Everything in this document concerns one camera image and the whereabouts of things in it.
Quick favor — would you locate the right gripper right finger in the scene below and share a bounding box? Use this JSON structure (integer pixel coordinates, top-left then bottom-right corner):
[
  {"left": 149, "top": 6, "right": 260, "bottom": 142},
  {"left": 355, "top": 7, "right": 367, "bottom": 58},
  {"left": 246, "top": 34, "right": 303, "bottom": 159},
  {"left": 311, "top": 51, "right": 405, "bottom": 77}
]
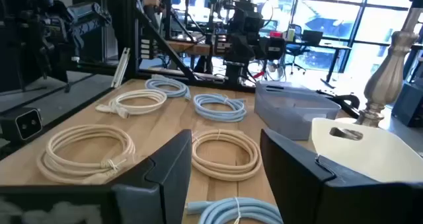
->
[{"left": 259, "top": 128, "right": 423, "bottom": 224}]

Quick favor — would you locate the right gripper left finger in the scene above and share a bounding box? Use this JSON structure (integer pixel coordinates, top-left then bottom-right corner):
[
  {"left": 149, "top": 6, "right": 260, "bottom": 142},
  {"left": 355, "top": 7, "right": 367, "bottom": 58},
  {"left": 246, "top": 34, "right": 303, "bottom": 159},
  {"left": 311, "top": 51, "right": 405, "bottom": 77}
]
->
[{"left": 0, "top": 128, "right": 193, "bottom": 224}]

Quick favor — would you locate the thick beige HDMI cable coil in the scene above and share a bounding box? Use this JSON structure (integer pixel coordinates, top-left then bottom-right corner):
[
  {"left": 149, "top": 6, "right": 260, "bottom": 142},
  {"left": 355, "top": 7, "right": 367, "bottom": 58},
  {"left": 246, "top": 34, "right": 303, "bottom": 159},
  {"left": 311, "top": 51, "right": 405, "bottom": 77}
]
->
[
  {"left": 190, "top": 128, "right": 263, "bottom": 182},
  {"left": 35, "top": 123, "right": 137, "bottom": 186}
]

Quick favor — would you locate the light blue HDMI cable coil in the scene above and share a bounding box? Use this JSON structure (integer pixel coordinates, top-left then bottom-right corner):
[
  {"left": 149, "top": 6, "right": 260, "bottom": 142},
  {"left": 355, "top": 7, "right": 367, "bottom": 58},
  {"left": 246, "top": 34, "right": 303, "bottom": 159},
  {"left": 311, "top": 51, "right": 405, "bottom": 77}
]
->
[
  {"left": 192, "top": 93, "right": 248, "bottom": 124},
  {"left": 184, "top": 196, "right": 285, "bottom": 224}
]

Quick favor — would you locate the white HDMI cable coil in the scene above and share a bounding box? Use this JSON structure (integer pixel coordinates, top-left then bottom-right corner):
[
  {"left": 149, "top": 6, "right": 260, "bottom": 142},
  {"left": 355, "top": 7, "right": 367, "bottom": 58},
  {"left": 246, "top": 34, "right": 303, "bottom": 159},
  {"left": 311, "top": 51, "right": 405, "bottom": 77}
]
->
[
  {"left": 95, "top": 88, "right": 169, "bottom": 120},
  {"left": 144, "top": 77, "right": 192, "bottom": 101}
]

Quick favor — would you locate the white plastic bin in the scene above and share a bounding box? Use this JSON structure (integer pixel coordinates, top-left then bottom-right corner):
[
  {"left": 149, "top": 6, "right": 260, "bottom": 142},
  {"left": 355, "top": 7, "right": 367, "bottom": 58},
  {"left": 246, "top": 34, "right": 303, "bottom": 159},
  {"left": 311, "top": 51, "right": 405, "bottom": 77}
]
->
[{"left": 310, "top": 117, "right": 423, "bottom": 184}]

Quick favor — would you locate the translucent grey plastic bin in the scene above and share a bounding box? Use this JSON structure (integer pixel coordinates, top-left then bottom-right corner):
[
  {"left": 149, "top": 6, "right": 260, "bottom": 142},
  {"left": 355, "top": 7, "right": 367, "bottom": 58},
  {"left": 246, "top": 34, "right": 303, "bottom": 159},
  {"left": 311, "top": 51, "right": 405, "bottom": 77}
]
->
[{"left": 253, "top": 80, "right": 342, "bottom": 141}]

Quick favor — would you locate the white plastic strip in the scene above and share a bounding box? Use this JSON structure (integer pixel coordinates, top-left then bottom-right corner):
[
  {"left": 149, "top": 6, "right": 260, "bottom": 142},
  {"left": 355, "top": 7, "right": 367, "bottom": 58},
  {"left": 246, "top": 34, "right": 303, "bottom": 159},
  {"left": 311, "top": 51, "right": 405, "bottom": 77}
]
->
[{"left": 110, "top": 47, "right": 132, "bottom": 89}]

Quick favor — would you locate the silver table lamp white shade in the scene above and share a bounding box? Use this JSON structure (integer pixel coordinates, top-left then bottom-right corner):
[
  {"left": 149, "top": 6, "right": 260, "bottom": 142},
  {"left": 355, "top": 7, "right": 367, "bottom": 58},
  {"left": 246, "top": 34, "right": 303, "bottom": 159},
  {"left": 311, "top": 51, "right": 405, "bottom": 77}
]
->
[{"left": 355, "top": 0, "right": 423, "bottom": 128}]

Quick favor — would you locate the black office desk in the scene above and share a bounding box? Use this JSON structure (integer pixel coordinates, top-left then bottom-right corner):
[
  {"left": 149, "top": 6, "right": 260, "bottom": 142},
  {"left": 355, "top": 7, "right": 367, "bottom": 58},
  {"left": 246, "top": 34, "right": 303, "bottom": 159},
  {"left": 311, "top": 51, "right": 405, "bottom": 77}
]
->
[{"left": 286, "top": 28, "right": 353, "bottom": 89}]

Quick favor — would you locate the black office chair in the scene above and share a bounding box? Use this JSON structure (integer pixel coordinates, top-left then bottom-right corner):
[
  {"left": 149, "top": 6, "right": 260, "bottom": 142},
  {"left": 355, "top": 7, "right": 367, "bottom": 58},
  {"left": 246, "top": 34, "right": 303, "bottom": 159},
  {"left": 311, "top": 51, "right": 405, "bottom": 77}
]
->
[{"left": 284, "top": 23, "right": 307, "bottom": 75}]

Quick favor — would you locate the black background machinery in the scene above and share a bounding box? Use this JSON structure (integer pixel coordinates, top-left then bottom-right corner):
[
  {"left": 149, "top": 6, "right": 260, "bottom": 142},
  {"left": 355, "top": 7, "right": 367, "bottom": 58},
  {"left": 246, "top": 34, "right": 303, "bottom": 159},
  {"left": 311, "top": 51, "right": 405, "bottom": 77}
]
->
[{"left": 0, "top": 0, "right": 113, "bottom": 93}]

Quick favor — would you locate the black stereo camera box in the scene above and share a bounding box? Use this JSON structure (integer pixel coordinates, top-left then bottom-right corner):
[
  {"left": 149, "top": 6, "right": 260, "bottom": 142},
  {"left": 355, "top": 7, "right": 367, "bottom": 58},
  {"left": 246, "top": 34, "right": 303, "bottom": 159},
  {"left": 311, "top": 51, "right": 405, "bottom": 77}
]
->
[{"left": 0, "top": 106, "right": 44, "bottom": 143}]

